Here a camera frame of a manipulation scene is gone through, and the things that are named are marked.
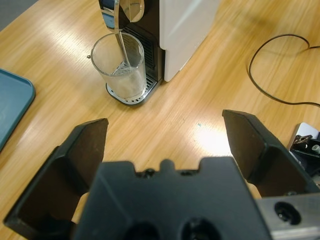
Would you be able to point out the dark blue plastic tray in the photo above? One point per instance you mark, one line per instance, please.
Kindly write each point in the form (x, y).
(12, 105)

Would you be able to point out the white capsule coffee machine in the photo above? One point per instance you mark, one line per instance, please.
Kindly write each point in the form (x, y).
(185, 30)

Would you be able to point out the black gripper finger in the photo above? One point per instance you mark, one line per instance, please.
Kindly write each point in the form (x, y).
(262, 155)
(62, 175)

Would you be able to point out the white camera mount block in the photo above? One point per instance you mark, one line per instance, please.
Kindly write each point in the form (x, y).
(303, 130)

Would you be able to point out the clear drinking glass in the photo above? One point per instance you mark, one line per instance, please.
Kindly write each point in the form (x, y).
(130, 85)

